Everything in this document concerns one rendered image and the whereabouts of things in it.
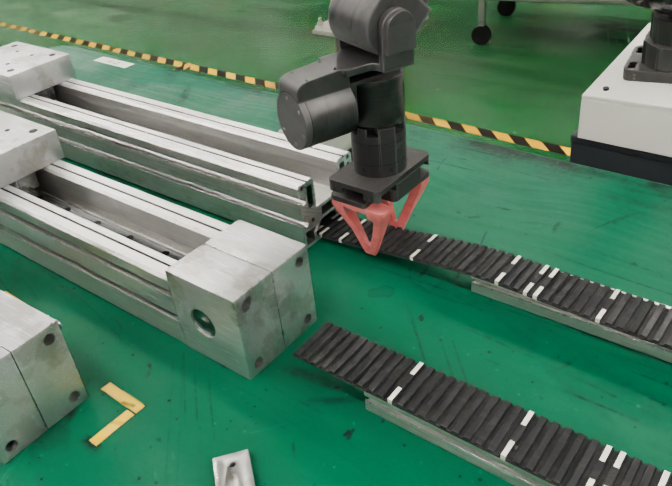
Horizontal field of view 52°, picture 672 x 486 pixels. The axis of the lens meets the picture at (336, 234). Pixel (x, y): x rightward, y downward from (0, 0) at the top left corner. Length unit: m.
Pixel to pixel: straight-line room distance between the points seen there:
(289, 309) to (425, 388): 0.16
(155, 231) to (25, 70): 0.48
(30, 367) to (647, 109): 0.78
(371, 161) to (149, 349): 0.29
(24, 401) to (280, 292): 0.24
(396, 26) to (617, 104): 0.45
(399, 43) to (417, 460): 0.36
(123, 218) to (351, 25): 0.35
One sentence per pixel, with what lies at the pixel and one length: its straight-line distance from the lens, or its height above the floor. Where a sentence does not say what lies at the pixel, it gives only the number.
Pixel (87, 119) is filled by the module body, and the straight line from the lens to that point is 1.05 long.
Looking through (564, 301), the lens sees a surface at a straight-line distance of 0.68.
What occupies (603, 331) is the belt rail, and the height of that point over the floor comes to 0.79.
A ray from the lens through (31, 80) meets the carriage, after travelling 1.20.
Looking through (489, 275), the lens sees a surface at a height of 0.82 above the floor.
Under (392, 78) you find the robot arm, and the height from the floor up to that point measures 0.99.
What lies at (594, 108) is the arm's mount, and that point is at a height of 0.83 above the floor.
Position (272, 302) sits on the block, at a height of 0.84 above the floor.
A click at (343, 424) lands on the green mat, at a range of 0.61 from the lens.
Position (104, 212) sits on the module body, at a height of 0.83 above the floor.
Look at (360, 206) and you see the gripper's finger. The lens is 0.71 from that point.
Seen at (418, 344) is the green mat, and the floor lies 0.78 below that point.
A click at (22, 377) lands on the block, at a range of 0.64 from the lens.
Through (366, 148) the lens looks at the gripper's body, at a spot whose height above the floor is 0.92.
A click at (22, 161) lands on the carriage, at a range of 0.92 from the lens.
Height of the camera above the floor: 1.24
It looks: 34 degrees down
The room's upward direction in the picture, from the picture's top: 6 degrees counter-clockwise
